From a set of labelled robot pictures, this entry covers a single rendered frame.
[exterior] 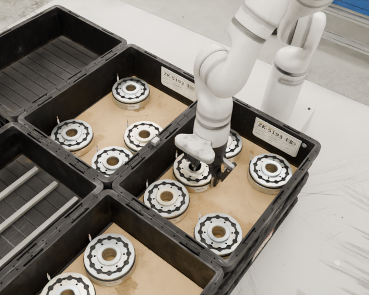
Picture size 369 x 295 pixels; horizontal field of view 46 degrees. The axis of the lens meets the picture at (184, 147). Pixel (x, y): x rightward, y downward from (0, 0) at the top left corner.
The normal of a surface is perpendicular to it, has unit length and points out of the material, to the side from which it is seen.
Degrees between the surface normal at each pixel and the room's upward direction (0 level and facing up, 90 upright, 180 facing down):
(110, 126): 0
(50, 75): 0
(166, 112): 0
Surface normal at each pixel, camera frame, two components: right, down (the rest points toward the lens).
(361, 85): 0.04, -0.65
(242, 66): 0.54, 0.47
